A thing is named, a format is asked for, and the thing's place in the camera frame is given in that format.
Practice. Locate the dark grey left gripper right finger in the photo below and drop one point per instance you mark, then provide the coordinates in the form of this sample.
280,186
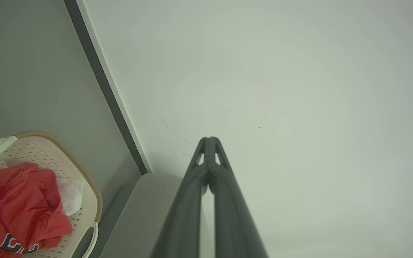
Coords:
231,222

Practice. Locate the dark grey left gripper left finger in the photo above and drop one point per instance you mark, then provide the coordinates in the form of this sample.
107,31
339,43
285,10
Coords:
186,215

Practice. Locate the red shirt with print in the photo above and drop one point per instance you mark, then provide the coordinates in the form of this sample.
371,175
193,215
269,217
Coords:
20,200

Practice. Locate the white garment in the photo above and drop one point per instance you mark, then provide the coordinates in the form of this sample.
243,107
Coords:
71,195

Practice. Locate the cream perforated laundry basket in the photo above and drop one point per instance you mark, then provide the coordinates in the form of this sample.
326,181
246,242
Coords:
38,150

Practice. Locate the dark grey wall trim strip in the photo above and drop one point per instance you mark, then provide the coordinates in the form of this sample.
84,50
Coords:
102,86

